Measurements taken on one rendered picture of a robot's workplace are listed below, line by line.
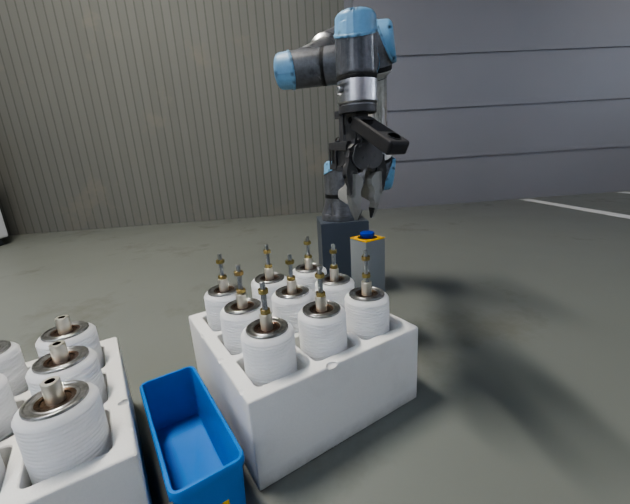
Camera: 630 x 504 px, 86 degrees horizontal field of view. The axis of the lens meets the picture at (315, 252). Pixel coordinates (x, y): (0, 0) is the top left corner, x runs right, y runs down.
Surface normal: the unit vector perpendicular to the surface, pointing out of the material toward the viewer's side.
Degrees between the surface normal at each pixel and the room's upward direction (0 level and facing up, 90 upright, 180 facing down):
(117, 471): 90
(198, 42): 90
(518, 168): 90
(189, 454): 0
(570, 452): 0
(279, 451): 90
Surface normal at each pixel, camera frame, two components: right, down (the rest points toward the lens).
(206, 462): -0.06, -0.96
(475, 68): 0.09, 0.26
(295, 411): 0.54, 0.20
